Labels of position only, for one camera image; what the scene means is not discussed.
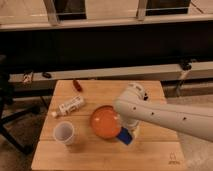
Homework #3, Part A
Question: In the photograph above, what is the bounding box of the white tube with cap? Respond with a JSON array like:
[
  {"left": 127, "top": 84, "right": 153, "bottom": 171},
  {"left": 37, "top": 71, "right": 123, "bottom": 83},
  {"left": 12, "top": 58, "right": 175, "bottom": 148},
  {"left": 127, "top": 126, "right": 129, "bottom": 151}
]
[{"left": 51, "top": 96, "right": 85, "bottom": 118}]

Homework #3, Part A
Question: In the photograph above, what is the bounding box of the red marker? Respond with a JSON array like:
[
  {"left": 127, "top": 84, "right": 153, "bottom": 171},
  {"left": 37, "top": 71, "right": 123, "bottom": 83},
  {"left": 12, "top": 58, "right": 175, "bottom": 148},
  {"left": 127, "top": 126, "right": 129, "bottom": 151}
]
[{"left": 73, "top": 79, "right": 83, "bottom": 92}]

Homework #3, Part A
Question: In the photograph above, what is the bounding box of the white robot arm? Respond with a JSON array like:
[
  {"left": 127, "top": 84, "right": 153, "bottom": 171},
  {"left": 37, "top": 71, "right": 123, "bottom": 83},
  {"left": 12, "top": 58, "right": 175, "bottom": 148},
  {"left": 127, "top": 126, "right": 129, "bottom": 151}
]
[{"left": 113, "top": 82, "right": 213, "bottom": 142}]

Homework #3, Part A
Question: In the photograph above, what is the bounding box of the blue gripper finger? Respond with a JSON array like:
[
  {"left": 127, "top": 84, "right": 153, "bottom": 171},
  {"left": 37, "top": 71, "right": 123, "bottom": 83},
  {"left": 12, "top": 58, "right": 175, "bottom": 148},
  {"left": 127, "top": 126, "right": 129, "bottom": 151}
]
[{"left": 117, "top": 127, "right": 133, "bottom": 145}]

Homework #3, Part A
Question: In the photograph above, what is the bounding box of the black knob on rail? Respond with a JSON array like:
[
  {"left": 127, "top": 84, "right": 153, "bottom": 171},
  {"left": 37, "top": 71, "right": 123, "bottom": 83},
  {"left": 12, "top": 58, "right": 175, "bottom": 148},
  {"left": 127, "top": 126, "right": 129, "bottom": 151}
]
[{"left": 42, "top": 72, "right": 52, "bottom": 79}]

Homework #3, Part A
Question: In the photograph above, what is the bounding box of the black clamp on rail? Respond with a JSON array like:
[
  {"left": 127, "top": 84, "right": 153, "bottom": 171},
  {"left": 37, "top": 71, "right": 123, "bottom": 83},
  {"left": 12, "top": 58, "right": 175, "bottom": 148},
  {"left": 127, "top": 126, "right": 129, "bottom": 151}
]
[{"left": 179, "top": 59, "right": 196, "bottom": 71}]

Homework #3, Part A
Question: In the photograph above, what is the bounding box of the black office chair base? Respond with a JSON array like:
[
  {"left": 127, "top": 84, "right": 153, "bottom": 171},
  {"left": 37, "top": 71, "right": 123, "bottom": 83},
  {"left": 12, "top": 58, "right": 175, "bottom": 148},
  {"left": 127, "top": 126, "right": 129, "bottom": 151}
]
[{"left": 0, "top": 54, "right": 51, "bottom": 156}]

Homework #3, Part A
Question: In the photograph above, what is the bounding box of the small clip on rail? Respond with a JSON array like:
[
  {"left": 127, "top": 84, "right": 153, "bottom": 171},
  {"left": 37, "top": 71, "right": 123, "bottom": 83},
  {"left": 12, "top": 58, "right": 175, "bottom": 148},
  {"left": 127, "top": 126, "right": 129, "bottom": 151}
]
[{"left": 22, "top": 72, "right": 34, "bottom": 84}]

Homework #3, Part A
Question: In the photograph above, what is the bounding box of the metal rail beam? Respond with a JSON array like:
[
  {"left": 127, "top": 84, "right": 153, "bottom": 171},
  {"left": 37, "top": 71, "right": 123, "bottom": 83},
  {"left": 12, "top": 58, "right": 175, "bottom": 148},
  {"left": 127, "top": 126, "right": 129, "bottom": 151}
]
[{"left": 8, "top": 61, "right": 213, "bottom": 90}]

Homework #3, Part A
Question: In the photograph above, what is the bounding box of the orange bowl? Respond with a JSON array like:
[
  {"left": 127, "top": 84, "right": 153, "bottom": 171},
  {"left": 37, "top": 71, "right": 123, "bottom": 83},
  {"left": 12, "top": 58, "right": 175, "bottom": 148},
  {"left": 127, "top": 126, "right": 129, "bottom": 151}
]
[{"left": 90, "top": 105, "right": 121, "bottom": 139}]

